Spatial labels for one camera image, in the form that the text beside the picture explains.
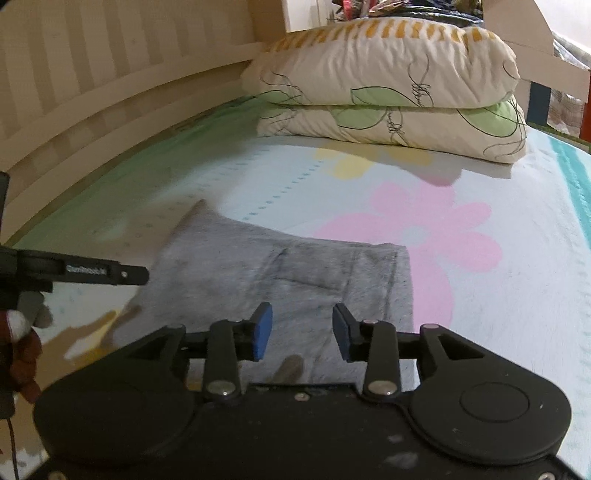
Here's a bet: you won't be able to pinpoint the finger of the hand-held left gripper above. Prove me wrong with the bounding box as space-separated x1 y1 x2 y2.
59 261 149 286

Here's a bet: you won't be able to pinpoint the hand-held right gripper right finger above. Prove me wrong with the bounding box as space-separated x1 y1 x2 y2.
332 303 485 400

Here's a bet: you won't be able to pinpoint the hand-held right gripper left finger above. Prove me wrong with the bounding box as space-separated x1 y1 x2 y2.
124 302 274 400

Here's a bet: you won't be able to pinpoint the grey pants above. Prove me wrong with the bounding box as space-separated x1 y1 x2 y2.
127 199 414 384

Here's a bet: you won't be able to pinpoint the person's left hand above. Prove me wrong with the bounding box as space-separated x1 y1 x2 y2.
0 309 43 404

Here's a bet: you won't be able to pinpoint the floral bed sheet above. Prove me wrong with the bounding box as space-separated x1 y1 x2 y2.
0 99 591 480

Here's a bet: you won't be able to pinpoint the floral pillow with orange stripes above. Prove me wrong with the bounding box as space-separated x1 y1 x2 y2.
242 23 520 112

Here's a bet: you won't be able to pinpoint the pile of colorful bags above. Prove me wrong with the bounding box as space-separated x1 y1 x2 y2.
325 0 486 29

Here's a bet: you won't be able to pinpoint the bed headboard with colored panels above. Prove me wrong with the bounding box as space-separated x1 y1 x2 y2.
480 0 591 154

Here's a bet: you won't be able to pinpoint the black cable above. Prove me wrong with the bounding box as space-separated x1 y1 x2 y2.
0 392 20 480

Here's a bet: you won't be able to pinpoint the cream slatted bed rail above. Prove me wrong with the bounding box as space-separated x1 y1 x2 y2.
0 0 288 246

